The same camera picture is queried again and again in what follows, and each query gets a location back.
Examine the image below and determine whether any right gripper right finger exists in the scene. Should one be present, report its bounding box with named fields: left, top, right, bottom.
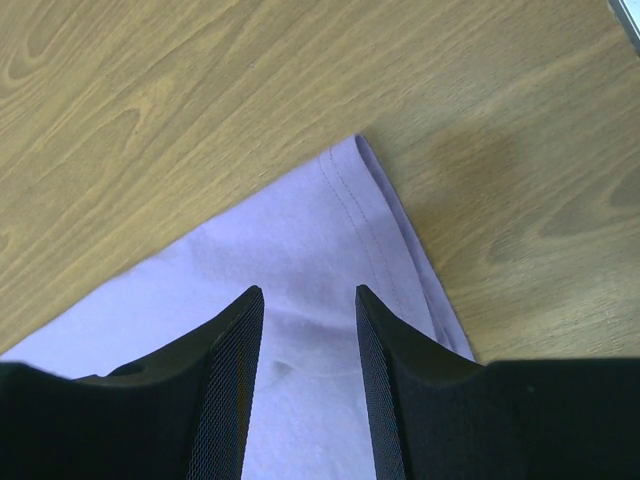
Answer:
left=355, top=286, right=639, bottom=479

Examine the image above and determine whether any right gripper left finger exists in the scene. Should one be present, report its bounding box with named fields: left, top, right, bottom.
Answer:
left=1, top=287, right=264, bottom=479

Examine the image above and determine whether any purple t shirt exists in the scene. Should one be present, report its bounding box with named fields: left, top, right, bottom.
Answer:
left=7, top=135, right=472, bottom=479

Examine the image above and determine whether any aluminium table edge trim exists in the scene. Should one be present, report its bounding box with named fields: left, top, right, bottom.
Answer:
left=608, top=0, right=640, bottom=53

